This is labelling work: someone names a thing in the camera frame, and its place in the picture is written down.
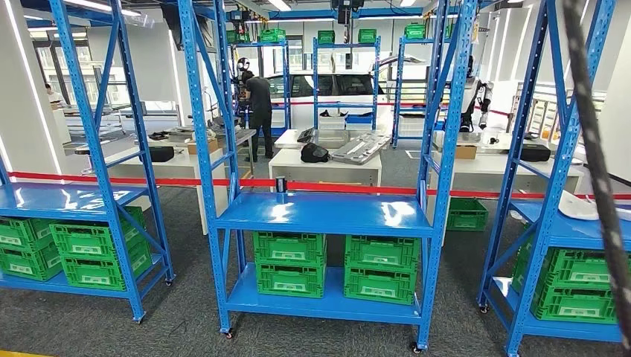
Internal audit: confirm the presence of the blue metal shelf rack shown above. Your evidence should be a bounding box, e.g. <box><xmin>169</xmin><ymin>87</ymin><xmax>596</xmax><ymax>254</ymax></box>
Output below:
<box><xmin>391</xmin><ymin>34</ymin><xmax>445</xmax><ymax>149</ymax></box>
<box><xmin>0</xmin><ymin>0</ymin><xmax>176</xmax><ymax>324</ymax></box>
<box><xmin>177</xmin><ymin>0</ymin><xmax>479</xmax><ymax>353</ymax></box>
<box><xmin>231</xmin><ymin>40</ymin><xmax>292</xmax><ymax>139</ymax></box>
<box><xmin>312</xmin><ymin>36</ymin><xmax>382</xmax><ymax>132</ymax></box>
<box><xmin>477</xmin><ymin>0</ymin><xmax>631</xmax><ymax>357</ymax></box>

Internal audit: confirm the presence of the silver metal panel part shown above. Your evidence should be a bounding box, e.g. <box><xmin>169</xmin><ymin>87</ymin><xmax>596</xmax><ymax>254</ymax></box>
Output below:
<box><xmin>330</xmin><ymin>132</ymin><xmax>393</xmax><ymax>166</ymax></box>

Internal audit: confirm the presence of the black welding helmet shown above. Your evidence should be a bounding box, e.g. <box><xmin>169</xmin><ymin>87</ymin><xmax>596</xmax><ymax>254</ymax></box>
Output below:
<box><xmin>301</xmin><ymin>143</ymin><xmax>330</xmax><ymax>164</ymax></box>

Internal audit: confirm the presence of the white table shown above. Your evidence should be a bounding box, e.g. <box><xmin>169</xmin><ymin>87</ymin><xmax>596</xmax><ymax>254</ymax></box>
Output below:
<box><xmin>429</xmin><ymin>152</ymin><xmax>585</xmax><ymax>242</ymax></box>
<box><xmin>268</xmin><ymin>147</ymin><xmax>383</xmax><ymax>188</ymax></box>
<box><xmin>106</xmin><ymin>147</ymin><xmax>230</xmax><ymax>237</ymax></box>

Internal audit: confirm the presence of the red barrier tape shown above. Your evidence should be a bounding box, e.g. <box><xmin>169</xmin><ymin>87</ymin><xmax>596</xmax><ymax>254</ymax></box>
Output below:
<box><xmin>8</xmin><ymin>170</ymin><xmax>631</xmax><ymax>202</ymax></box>
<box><xmin>268</xmin><ymin>100</ymin><xmax>513</xmax><ymax>117</ymax></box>

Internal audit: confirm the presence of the steel table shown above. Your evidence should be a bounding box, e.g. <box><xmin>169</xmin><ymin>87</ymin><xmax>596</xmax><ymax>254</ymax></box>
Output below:
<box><xmin>432</xmin><ymin>129</ymin><xmax>543</xmax><ymax>154</ymax></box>
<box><xmin>273</xmin><ymin>129</ymin><xmax>393</xmax><ymax>151</ymax></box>
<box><xmin>147</xmin><ymin>125</ymin><xmax>257</xmax><ymax>179</ymax></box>

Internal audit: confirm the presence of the white car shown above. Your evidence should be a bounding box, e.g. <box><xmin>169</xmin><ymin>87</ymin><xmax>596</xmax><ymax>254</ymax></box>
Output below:
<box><xmin>263</xmin><ymin>55</ymin><xmax>430</xmax><ymax>132</ymax></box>

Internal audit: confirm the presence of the person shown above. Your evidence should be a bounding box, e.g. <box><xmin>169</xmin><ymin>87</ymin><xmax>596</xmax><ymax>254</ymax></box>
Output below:
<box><xmin>240</xmin><ymin>70</ymin><xmax>275</xmax><ymax>163</ymax></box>
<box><xmin>44</xmin><ymin>83</ymin><xmax>65</xmax><ymax>107</ymax></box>

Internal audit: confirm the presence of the grey device stack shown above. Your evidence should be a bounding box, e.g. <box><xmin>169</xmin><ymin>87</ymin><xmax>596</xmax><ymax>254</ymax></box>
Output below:
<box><xmin>209</xmin><ymin>116</ymin><xmax>243</xmax><ymax>136</ymax></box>

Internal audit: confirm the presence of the black humanoid robot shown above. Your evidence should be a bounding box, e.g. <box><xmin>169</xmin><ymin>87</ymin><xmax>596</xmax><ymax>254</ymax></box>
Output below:
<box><xmin>235</xmin><ymin>57</ymin><xmax>252</xmax><ymax>115</ymax></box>

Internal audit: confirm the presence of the black zip case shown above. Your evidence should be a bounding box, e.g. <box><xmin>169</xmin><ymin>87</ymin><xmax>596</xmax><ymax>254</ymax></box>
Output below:
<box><xmin>518</xmin><ymin>144</ymin><xmax>552</xmax><ymax>163</ymax></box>
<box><xmin>139</xmin><ymin>145</ymin><xmax>176</xmax><ymax>164</ymax></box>

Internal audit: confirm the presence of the blue overhead gantry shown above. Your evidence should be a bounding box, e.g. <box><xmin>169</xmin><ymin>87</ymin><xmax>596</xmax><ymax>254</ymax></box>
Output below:
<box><xmin>224</xmin><ymin>0</ymin><xmax>445</xmax><ymax>21</ymax></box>

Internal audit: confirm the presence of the blue electric hoist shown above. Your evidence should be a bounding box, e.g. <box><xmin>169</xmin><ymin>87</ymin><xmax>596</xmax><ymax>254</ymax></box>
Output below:
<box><xmin>226</xmin><ymin>10</ymin><xmax>252</xmax><ymax>33</ymax></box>

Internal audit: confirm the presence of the white humanoid robot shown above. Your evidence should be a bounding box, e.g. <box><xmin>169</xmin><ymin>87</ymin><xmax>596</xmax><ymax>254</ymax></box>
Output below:
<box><xmin>458</xmin><ymin>57</ymin><xmax>495</xmax><ymax>134</ymax></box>

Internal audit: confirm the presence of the black hanging monitor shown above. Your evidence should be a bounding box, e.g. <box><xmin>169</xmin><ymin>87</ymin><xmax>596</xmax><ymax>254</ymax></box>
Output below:
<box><xmin>160</xmin><ymin>2</ymin><xmax>220</xmax><ymax>53</ymax></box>

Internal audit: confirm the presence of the white slatted rack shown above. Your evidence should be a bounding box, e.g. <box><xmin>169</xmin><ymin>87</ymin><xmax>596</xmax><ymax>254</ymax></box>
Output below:
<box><xmin>512</xmin><ymin>81</ymin><xmax>607</xmax><ymax>144</ymax></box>

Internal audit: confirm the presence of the ceiling light strip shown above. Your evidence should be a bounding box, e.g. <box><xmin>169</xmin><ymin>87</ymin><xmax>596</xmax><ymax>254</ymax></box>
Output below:
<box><xmin>64</xmin><ymin>0</ymin><xmax>141</xmax><ymax>16</ymax></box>

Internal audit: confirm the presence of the black braided cable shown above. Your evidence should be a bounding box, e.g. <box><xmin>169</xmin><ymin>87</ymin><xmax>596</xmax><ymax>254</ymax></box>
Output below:
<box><xmin>562</xmin><ymin>0</ymin><xmax>631</xmax><ymax>341</ymax></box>

